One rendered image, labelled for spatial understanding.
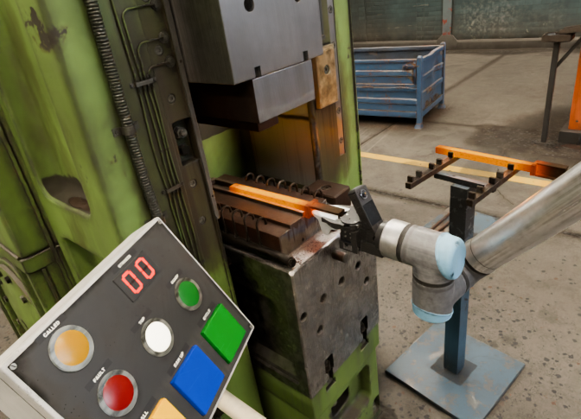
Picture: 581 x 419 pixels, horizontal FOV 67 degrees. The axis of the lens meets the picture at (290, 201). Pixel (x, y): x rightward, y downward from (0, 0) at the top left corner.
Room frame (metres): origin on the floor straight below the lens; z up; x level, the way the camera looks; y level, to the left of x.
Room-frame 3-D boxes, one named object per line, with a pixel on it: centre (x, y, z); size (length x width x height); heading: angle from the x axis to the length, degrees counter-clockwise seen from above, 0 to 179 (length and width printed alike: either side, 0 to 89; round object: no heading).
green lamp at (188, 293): (0.60, 0.19, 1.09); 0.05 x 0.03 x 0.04; 136
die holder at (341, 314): (1.19, 0.09, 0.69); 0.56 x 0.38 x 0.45; 46
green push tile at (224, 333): (0.59, 0.15, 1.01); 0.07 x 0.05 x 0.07; 161
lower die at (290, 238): (1.14, 0.12, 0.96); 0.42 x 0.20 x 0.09; 46
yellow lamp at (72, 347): (0.43, 0.30, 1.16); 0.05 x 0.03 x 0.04; 136
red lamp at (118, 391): (0.41, 0.26, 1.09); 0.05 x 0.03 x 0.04; 136
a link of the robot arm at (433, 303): (0.78, -0.30, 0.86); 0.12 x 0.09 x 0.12; 128
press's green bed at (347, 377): (1.19, 0.09, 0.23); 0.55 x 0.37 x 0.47; 46
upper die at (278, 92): (1.14, 0.12, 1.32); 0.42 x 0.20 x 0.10; 46
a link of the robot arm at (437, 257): (0.78, -0.29, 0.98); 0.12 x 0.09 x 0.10; 45
